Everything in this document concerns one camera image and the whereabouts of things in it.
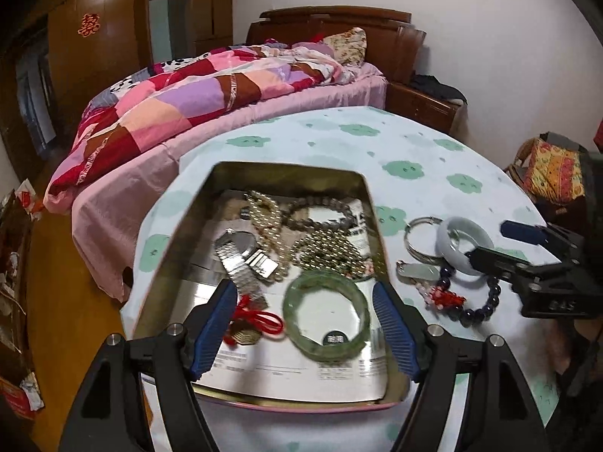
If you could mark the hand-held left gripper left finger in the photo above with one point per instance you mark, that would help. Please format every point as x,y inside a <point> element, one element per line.
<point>214,329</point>

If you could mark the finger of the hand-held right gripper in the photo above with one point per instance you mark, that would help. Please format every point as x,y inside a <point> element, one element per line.
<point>494,260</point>
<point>518,232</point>

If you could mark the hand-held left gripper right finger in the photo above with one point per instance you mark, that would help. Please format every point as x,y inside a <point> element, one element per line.
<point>398,329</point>

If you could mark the red knot coin charm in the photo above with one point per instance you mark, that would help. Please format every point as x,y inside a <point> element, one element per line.
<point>256,318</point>

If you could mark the pale jade bangle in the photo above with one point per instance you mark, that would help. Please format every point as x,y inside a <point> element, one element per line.
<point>447,245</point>

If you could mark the green jade bangle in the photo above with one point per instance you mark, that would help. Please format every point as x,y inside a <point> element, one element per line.
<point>294,313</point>

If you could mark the silver wristwatch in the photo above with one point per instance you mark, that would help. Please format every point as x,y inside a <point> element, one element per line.
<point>235,250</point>

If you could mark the silver bangle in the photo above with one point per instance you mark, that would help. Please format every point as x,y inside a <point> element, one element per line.
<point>410,245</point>

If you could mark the pink metal tin box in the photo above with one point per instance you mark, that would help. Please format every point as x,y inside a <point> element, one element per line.
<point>188,226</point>

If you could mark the person's right hand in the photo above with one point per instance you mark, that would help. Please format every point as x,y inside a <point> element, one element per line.
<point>584,343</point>

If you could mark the dark garment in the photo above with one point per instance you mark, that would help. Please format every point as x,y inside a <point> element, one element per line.
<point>556,209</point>

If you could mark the wicker chair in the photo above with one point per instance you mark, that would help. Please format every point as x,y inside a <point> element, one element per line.
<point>518,162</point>

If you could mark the colourful patterned cushion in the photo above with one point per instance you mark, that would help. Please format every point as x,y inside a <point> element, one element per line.
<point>551,169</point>

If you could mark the grey cloth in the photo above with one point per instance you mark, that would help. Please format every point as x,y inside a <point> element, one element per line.
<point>560,140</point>

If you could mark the wooden nightstand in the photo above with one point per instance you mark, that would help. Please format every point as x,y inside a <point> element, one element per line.
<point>414,103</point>

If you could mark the dark clothes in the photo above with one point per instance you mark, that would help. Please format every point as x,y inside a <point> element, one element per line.
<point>438,87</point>

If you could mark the pink bed sheet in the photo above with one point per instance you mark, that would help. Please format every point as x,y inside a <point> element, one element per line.
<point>141,169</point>

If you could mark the white and red shopping bag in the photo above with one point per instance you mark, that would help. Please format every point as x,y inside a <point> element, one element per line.
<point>26,200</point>

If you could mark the patchwork quilt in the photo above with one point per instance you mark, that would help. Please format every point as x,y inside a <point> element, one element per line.
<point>188,99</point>

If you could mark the wooden bed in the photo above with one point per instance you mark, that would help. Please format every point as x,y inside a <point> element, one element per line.
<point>377,37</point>

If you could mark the floral pillow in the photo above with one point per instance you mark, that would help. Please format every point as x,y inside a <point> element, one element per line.
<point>348,44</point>

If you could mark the pink pillow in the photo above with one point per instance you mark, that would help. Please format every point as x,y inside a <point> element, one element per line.
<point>311,50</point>

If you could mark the brown wooden wardrobe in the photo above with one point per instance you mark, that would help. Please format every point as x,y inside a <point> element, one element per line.
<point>117,19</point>

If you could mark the red paper decoration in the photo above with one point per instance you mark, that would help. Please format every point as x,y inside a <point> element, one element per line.
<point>87,24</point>

